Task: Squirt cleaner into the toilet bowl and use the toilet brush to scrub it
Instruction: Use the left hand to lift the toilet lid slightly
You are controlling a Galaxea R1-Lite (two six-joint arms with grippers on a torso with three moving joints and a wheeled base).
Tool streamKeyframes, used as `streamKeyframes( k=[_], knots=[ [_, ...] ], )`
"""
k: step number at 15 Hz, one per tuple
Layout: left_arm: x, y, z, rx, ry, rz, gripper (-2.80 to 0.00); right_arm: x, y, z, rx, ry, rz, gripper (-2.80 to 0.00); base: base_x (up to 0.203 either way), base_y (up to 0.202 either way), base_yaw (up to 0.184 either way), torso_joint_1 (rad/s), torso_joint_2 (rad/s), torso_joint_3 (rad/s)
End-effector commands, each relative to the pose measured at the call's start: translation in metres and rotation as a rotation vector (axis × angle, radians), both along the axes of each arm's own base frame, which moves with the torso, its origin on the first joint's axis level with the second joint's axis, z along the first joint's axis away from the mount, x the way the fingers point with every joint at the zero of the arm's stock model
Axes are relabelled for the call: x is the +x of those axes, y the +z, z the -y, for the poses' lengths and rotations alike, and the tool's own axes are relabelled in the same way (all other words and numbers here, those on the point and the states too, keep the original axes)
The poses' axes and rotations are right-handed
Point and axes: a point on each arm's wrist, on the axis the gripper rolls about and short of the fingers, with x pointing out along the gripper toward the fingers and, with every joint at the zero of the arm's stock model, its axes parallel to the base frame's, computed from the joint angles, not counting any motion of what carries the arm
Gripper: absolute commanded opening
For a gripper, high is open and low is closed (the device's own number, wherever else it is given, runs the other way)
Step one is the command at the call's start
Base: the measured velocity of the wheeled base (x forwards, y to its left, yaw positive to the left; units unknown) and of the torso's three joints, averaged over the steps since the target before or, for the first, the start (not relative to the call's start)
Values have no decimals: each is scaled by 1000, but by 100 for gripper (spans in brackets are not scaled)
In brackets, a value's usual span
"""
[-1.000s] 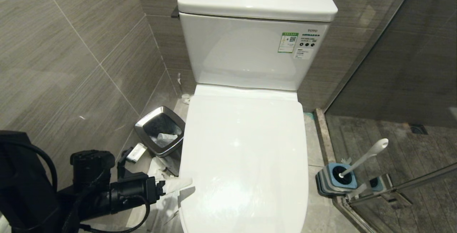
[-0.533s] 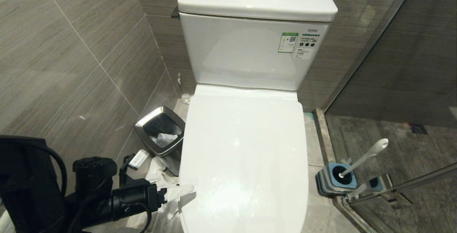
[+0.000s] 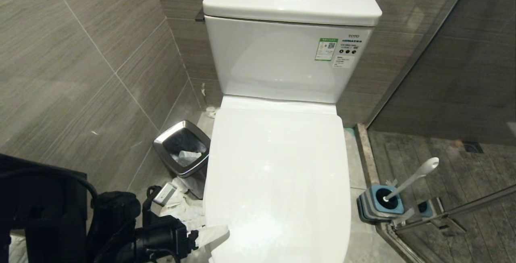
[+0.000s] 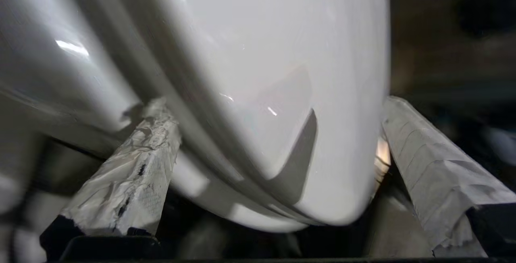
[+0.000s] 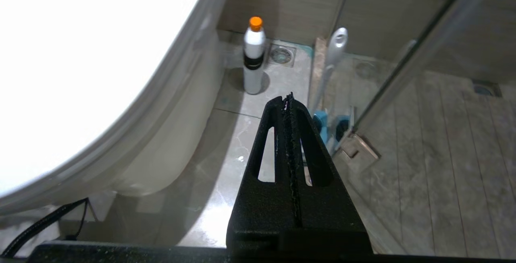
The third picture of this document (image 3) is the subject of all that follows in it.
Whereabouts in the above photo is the metal door hinge bracket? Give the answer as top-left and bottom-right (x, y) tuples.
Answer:
(389, 197), (468, 237)

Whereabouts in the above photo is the white toilet seat lid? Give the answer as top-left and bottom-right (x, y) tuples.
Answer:
(203, 96), (352, 263)

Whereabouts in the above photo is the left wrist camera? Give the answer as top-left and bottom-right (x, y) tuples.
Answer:
(142, 182), (178, 217)

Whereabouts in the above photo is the green white sticker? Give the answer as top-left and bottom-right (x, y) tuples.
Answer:
(315, 38), (337, 62)

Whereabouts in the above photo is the square floor drain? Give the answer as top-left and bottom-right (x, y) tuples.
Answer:
(462, 141), (484, 154)

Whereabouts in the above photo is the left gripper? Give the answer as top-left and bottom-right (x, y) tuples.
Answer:
(135, 215), (231, 263)

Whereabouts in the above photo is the steel square trash bin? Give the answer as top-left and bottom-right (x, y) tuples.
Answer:
(153, 120), (211, 200)

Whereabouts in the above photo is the white toilet brush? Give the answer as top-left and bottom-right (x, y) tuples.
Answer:
(382, 157), (439, 203)

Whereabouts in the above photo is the glass shower door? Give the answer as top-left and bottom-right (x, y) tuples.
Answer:
(365, 0), (516, 263)

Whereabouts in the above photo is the white toilet tank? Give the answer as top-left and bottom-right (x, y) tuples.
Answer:
(204, 15), (374, 105)

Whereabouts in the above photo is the stone shower threshold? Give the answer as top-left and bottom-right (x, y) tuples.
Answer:
(354, 124), (381, 188)

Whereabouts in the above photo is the black bin liner with trash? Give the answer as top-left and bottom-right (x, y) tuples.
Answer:
(165, 129), (208, 168)

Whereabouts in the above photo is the crumpled white tissue paper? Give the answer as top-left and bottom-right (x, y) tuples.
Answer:
(159, 178), (207, 232)

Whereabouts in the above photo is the black cable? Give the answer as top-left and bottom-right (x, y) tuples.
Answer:
(0, 168), (100, 219)

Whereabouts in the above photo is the grey blue brush holder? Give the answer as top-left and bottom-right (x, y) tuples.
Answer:
(356, 184), (405, 225)

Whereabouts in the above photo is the white tank lid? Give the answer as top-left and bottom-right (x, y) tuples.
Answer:
(202, 0), (383, 27)

